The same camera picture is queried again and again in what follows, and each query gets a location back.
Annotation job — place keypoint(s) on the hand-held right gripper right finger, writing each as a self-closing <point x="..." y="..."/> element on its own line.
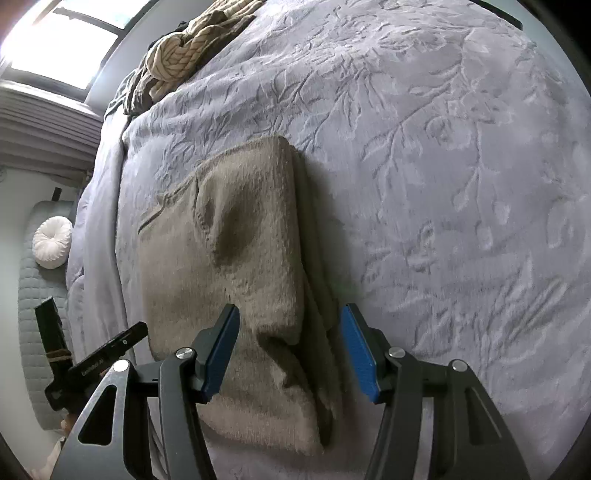
<point x="362" y="350"/>

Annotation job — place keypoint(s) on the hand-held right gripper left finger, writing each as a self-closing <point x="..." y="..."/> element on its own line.
<point x="220" y="350"/>

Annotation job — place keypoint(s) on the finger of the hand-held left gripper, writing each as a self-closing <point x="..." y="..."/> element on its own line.
<point x="50" y="325"/>
<point x="127" y="337"/>

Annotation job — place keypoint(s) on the brown knit sweater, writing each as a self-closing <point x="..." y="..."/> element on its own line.
<point x="249" y="258"/>

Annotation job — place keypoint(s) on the round white cushion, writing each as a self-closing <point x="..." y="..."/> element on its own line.
<point x="52" y="242"/>

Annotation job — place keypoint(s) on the plain light grey duvet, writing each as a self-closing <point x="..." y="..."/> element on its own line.
<point x="99" y="207"/>

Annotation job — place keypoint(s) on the grey embossed floral blanket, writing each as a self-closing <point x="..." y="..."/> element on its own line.
<point x="438" y="184"/>

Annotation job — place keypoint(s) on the grey pleated curtain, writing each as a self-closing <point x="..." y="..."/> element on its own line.
<point x="41" y="129"/>

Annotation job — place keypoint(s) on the dark olive cloth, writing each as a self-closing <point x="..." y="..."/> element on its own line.
<point x="134" y="94"/>

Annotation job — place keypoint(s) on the bright window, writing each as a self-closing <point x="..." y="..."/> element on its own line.
<point x="60" y="41"/>

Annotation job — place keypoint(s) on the beige striped cloth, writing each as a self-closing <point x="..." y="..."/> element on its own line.
<point x="184" y="55"/>

